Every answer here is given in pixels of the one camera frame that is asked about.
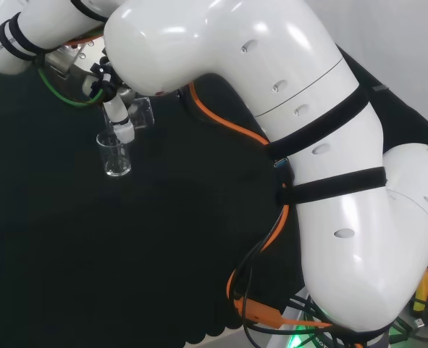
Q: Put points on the blue USB plug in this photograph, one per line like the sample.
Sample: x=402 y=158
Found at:
x=281 y=163

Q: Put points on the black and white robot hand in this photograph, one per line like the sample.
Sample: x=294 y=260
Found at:
x=121 y=116

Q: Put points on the clear glass beaker with water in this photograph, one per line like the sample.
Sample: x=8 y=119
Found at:
x=143 y=114

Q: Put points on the grey tape piece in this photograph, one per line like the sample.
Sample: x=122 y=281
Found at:
x=380 y=87

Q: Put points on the black bench cloth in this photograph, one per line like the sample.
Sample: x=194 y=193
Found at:
x=90 y=235

